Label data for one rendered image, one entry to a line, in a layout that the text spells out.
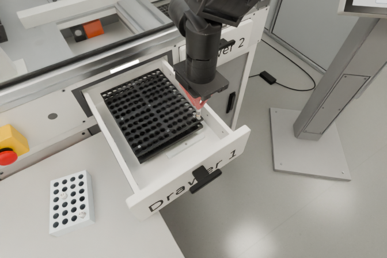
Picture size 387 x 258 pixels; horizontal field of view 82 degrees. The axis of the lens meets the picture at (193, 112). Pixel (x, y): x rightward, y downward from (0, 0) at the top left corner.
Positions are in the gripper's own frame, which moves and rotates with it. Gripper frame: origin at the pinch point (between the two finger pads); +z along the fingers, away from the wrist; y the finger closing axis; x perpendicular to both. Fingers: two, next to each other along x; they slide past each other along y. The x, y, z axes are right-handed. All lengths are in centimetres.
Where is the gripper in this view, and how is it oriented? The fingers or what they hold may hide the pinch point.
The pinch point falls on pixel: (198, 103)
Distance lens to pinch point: 50.2
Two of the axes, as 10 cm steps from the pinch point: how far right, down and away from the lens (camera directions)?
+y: -5.8, -6.5, 4.8
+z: -0.3, 6.1, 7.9
